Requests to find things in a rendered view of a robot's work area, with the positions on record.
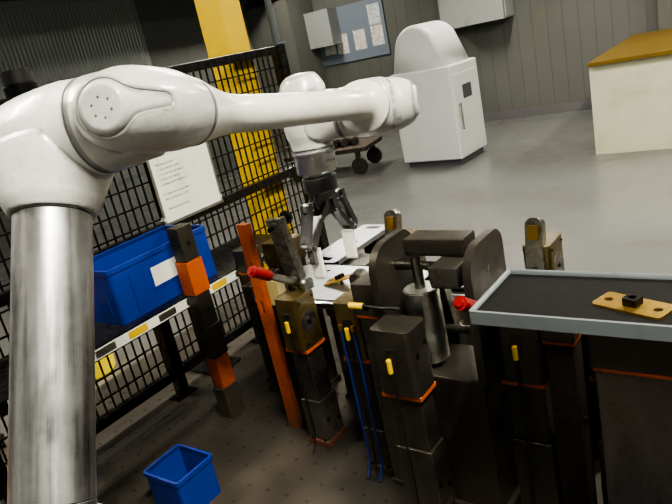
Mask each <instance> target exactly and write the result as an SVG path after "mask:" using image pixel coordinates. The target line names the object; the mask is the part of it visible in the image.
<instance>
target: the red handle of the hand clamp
mask: <svg viewBox="0 0 672 504"><path fill-rule="evenodd" d="M247 274H248V276H249V277H253V278H257V279H261V280H265V281H270V280H272V281H276V282H280V283H284V284H288V285H292V286H294V287H298V288H300V285H299V282H298V280H297V279H294V278H291V277H287V276H283V275H279V274H276V273H273V272H272V271H271V270H267V269H263V268H260V267H256V266H250V267H249V268H248V270H247Z"/></svg>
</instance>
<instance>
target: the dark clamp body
mask: <svg viewBox="0 0 672 504"><path fill-rule="evenodd" d="M495 328H496V335H497V342H498V349H499V356H500V363H501V370H502V377H503V378H502V384H508V388H509V395H510V402H511V409H512V416H513V423H514V430H515V435H514V437H513V446H514V453H515V460H516V467H517V474H518V481H519V488H520V495H521V502H522V504H564V502H563V494H562V485H561V477H560V469H559V460H558V452H557V444H556V435H555V427H554V419H553V410H552V402H551V394H550V385H549V377H548V368H547V360H546V352H545V344H542V343H541V339H540V331H539V330H531V329H520V328H509V327H498V326H495Z"/></svg>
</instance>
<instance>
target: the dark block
mask: <svg viewBox="0 0 672 504"><path fill-rule="evenodd" d="M350 287H351V292H352V296H353V301H354V302H356V303H368V304H369V305H372V306H375V301H374V297H373V292H372V287H371V282H370V277H369V271H367V272H366V273H365V274H363V275H362V276H361V277H359V278H358V279H357V280H355V281H354V282H352V283H351V284H350ZM355 310H356V314H357V317H358V318H360V319H361V323H362V328H363V333H364V337H365V342H366V347H367V351H368V356H369V361H370V365H371V370H372V374H373V379H374V384H375V388H376V393H377V398H378V402H379V407H380V412H381V416H382V421H383V425H384V430H385V435H386V439H387V444H388V449H389V453H390V458H391V463H392V467H393V472H394V476H393V478H392V482H393V483H394V484H398V485H401V486H404V483H403V479H402V474H401V469H400V464H399V460H398V455H397V450H396V445H397V444H398V439H397V434H396V429H395V425H394V420H393V415H392V410H391V405H390V401H389V397H386V396H383V395H382V391H383V389H382V384H381V379H380V375H379V370H378V365H377V360H376V356H375V351H374V346H373V342H372V337H371V332H370V327H371V326H373V325H374V324H375V323H376V322H377V321H378V316H377V311H376V310H374V309H369V310H368V311H367V310H357V309H355Z"/></svg>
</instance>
